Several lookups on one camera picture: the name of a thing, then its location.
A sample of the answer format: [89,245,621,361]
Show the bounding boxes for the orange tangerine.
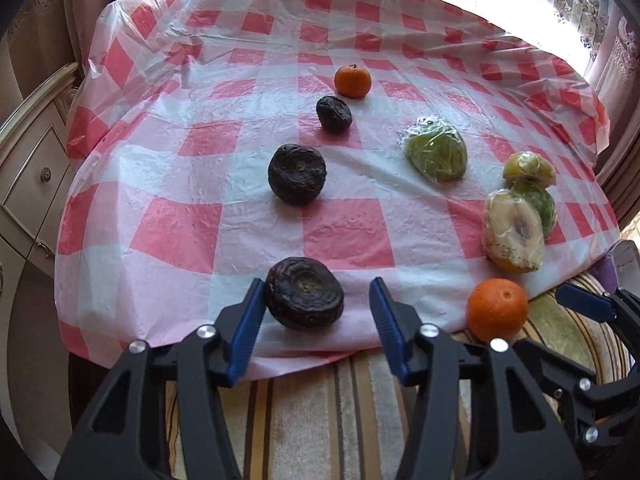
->
[466,278,528,342]
[333,64,372,99]

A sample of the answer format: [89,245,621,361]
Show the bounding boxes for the cut pale apple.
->
[482,188,544,274]

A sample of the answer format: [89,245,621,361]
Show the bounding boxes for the dark wrinkled fruit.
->
[262,257,345,332]
[268,144,326,207]

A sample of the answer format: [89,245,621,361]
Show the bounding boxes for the purple rimmed white box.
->
[596,240,640,296]

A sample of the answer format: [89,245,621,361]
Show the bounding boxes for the cream drawer cabinet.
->
[1,63,79,420]

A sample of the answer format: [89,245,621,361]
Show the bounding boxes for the wrapped green fruit half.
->
[511,180,556,236]

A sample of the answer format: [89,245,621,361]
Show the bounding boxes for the floral curtain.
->
[503,0,639,167]

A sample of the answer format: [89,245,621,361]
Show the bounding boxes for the far small dark fruit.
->
[316,96,352,133]

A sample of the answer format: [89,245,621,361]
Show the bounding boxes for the red white checkered tablecloth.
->
[54,0,620,377]

